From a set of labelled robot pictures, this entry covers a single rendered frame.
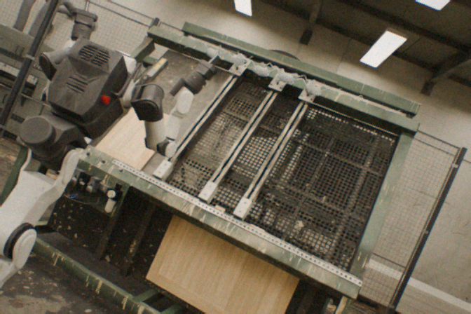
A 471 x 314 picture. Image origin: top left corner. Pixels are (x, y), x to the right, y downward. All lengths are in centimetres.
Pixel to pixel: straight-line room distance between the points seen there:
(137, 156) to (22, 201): 113
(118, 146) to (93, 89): 117
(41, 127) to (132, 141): 127
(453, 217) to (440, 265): 94
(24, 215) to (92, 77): 58
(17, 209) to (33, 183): 11
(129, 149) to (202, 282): 99
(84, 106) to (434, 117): 729
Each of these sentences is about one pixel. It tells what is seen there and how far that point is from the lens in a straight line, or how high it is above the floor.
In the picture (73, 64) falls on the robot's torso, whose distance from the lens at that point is 165.
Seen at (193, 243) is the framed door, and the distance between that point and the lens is 257.
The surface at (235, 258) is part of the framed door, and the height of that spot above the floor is 64.
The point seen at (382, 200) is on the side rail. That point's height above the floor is 134.
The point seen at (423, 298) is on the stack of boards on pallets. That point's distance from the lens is 631.
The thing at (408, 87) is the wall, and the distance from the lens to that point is 815.
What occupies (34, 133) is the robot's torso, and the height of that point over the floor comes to 102.
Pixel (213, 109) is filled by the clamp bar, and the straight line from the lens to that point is 274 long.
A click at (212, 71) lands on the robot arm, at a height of 155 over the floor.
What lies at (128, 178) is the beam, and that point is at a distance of 250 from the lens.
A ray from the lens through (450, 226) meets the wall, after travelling 837.
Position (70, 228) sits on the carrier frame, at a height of 28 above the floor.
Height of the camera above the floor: 124
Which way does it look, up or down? 1 degrees down
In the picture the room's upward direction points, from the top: 24 degrees clockwise
